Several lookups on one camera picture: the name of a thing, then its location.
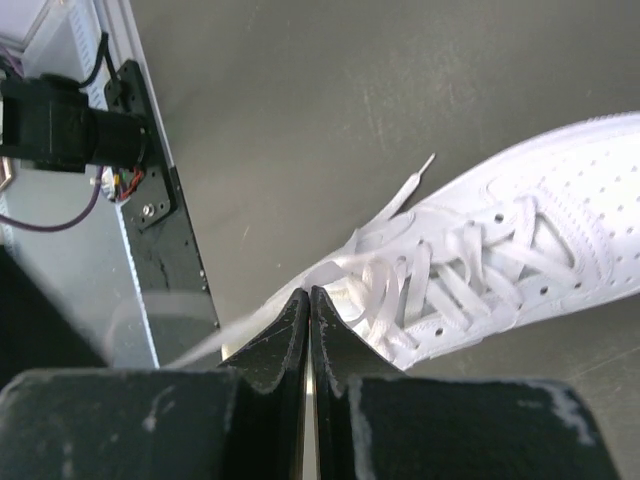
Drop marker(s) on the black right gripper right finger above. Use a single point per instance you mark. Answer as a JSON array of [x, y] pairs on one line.
[[375, 422]]

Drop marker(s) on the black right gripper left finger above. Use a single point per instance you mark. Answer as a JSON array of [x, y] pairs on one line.
[[243, 420]]

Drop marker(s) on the white shoelace of shoe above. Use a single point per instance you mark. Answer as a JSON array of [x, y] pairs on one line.
[[411, 290]]

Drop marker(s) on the white sneaker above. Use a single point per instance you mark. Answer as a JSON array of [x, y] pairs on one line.
[[586, 179]]

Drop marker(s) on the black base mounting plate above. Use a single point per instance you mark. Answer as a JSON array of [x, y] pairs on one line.
[[171, 276]]

